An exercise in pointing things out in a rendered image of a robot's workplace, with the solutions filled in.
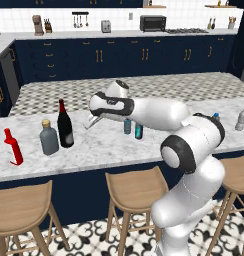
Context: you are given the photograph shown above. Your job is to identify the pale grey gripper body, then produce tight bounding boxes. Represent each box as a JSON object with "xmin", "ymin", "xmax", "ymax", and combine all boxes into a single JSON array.
[{"xmin": 82, "ymin": 114, "xmax": 103, "ymax": 130}]

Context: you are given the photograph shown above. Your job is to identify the dark condiment bottles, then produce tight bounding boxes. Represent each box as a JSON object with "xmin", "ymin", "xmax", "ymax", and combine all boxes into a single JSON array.
[{"xmin": 206, "ymin": 17, "xmax": 217, "ymax": 31}]

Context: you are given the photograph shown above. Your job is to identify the dark wine bottle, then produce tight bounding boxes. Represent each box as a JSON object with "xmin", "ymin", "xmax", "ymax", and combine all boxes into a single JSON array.
[{"xmin": 56, "ymin": 98, "xmax": 75, "ymax": 149}]

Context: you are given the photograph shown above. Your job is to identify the grey bottle with cork lid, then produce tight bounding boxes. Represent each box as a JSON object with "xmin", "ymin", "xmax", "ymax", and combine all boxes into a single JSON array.
[{"xmin": 39, "ymin": 119, "xmax": 60, "ymax": 157}]

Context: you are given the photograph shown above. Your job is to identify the navy base cupboard run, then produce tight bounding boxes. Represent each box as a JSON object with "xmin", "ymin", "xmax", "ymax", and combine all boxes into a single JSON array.
[{"xmin": 13, "ymin": 34, "xmax": 238, "ymax": 85}]

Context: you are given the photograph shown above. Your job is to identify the navy island counter front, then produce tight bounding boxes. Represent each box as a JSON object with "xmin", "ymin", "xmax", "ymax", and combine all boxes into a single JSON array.
[{"xmin": 0, "ymin": 149, "xmax": 244, "ymax": 232}]

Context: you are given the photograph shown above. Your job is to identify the wooden bar stool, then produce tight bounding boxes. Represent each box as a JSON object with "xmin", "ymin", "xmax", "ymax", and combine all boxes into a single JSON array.
[
  {"xmin": 0, "ymin": 179, "xmax": 71, "ymax": 256},
  {"xmin": 104, "ymin": 165, "xmax": 170, "ymax": 256},
  {"xmin": 205, "ymin": 153, "xmax": 244, "ymax": 256}
]

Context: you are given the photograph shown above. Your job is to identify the red glass bottle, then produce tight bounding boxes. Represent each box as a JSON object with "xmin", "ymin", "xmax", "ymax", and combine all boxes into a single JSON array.
[{"xmin": 3, "ymin": 127, "xmax": 25, "ymax": 167}]

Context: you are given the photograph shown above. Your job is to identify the grey dishwasher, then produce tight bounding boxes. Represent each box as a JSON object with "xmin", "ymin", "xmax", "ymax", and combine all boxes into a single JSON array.
[{"xmin": 0, "ymin": 46, "xmax": 22, "ymax": 108}]

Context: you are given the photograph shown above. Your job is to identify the silver toaster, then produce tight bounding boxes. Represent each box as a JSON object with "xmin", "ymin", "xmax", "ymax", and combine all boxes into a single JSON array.
[{"xmin": 100, "ymin": 19, "xmax": 112, "ymax": 34}]

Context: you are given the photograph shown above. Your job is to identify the navy side cupboard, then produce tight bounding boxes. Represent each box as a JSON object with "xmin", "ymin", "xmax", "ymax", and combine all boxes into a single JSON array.
[{"xmin": 0, "ymin": 57, "xmax": 14, "ymax": 120}]

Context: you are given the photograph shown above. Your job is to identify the knife block with knives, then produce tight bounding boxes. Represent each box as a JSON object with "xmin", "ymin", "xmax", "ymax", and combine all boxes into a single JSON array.
[{"xmin": 43, "ymin": 18, "xmax": 54, "ymax": 35}]

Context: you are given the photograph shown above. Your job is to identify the brown coffee machine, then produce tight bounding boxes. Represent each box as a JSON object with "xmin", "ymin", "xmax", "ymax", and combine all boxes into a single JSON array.
[{"xmin": 31, "ymin": 14, "xmax": 45, "ymax": 37}]

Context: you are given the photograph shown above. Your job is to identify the black toaster oven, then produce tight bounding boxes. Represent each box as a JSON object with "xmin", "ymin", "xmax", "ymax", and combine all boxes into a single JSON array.
[{"xmin": 139, "ymin": 14, "xmax": 168, "ymax": 33}]

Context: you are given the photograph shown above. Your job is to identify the black hob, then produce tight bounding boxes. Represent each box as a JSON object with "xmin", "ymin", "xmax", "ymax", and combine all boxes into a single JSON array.
[{"xmin": 165, "ymin": 27, "xmax": 210, "ymax": 35}]

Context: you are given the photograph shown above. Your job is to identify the clear plastic water bottle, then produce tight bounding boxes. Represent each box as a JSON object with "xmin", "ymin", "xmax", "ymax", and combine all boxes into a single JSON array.
[{"xmin": 234, "ymin": 107, "xmax": 244, "ymax": 132}]

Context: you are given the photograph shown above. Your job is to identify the pot with wooden tools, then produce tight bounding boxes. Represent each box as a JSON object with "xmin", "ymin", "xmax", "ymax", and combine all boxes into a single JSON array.
[{"xmin": 227, "ymin": 15, "xmax": 237, "ymax": 31}]

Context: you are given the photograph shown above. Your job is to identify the dark fridge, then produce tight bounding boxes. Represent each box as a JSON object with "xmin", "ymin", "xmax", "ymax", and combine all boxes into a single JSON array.
[{"xmin": 226, "ymin": 0, "xmax": 244, "ymax": 86}]

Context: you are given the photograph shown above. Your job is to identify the rail with hanging tools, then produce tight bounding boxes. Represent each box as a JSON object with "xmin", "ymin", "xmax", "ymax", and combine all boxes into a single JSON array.
[{"xmin": 71, "ymin": 11, "xmax": 90, "ymax": 30}]

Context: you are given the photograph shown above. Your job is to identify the navy wall cupboard run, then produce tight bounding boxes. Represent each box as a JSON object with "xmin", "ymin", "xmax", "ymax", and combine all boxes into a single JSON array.
[{"xmin": 0, "ymin": 0, "xmax": 144, "ymax": 9}]

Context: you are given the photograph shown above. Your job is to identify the wooden wall shelf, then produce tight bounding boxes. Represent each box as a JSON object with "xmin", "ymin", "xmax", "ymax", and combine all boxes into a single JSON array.
[
  {"xmin": 204, "ymin": 4, "xmax": 238, "ymax": 9},
  {"xmin": 142, "ymin": 4, "xmax": 168, "ymax": 9}
]

